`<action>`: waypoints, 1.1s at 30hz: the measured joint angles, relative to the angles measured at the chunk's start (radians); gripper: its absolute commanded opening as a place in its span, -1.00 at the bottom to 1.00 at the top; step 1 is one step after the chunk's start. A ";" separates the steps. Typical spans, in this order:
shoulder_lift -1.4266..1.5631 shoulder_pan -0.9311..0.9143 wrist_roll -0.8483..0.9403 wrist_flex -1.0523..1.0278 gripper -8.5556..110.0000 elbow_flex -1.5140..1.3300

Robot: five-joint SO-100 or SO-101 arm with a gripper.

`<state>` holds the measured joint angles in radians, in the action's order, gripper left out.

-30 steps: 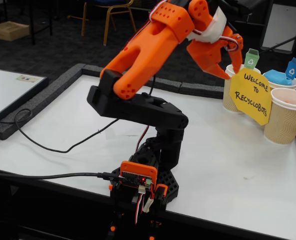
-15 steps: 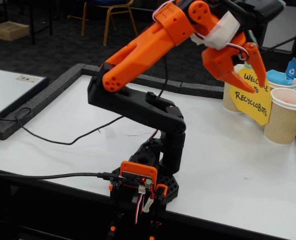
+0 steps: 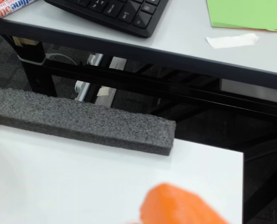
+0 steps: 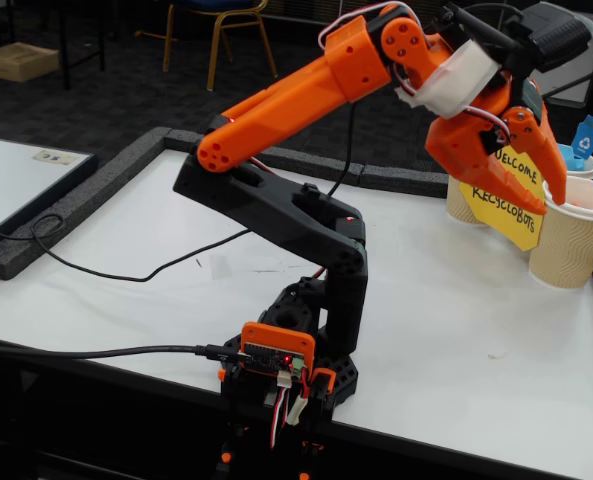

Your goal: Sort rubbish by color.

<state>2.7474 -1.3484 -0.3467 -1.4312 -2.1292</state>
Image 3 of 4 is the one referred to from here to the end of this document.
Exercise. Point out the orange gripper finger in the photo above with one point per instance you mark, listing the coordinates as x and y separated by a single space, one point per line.
175 207

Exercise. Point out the grey foam border strip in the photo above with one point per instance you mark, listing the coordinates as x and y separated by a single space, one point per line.
82 121

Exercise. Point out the white tape piece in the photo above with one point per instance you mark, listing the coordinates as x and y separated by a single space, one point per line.
231 40

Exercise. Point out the black computer keyboard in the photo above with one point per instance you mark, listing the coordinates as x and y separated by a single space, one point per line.
119 14

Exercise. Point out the light green paper sheet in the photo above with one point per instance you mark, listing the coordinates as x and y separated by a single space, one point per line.
248 14

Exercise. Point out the white marker pen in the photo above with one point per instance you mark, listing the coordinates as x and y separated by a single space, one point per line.
5 8

